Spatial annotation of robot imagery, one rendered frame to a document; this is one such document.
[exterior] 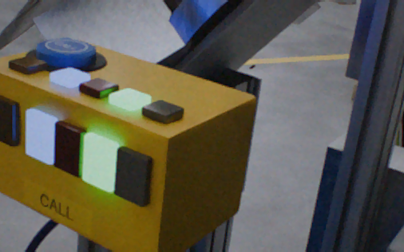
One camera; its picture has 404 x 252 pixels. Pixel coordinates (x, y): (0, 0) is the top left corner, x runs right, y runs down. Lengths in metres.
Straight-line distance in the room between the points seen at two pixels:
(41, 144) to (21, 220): 1.90
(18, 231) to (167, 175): 1.90
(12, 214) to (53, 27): 1.58
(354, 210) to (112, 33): 0.39
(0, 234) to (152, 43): 1.52
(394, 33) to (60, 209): 0.51
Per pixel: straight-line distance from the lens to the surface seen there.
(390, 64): 0.80
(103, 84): 0.38
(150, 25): 0.80
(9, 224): 2.28
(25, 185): 0.43
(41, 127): 0.39
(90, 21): 0.80
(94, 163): 0.37
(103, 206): 0.38
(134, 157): 0.35
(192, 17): 0.76
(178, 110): 0.36
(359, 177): 0.86
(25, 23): 0.95
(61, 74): 0.40
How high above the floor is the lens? 1.21
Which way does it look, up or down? 22 degrees down
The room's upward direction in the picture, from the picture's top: 7 degrees clockwise
